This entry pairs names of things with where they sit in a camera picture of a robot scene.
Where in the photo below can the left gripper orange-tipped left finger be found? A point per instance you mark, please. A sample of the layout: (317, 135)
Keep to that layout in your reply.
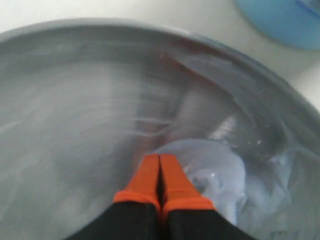
(134, 212)

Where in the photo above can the blue pump soap bottle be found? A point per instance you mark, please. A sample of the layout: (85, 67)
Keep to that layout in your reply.
(294, 23)

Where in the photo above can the round steel plate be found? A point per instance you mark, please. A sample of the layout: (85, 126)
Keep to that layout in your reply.
(82, 101)

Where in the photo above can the blue soap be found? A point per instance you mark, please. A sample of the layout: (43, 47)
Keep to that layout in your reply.
(237, 188)

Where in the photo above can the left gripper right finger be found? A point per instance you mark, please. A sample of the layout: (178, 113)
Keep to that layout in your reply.
(189, 215)

